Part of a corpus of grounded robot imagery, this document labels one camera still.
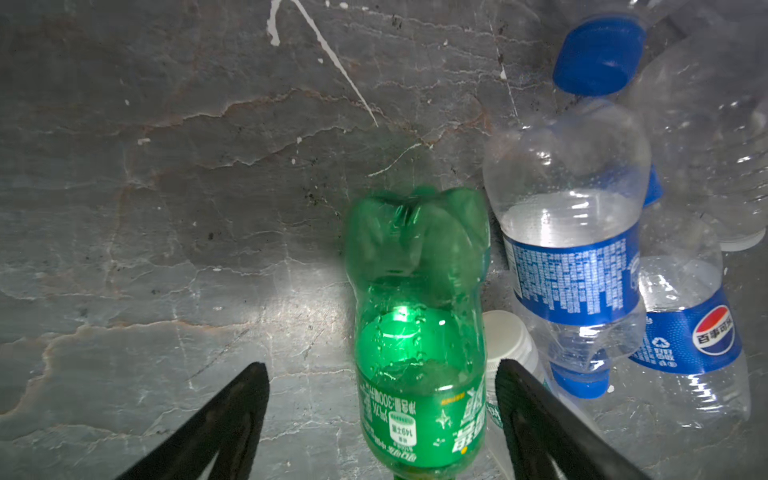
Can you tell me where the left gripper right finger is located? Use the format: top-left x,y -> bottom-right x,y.
495,359 -> 648,479

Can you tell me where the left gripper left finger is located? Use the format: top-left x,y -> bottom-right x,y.
120,362 -> 270,479

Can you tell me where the green Sprite bottle yellow cap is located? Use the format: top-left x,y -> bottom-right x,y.
344,187 -> 490,479

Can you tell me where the clear bottle blue cap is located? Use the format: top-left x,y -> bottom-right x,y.
553,0 -> 683,97

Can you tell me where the Pepsi blue label bottle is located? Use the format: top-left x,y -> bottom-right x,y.
629,200 -> 751,428

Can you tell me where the blue label bottle centre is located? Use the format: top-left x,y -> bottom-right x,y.
483,98 -> 651,400

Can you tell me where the clear crushed bottle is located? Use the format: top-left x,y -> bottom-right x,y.
626,14 -> 767,252

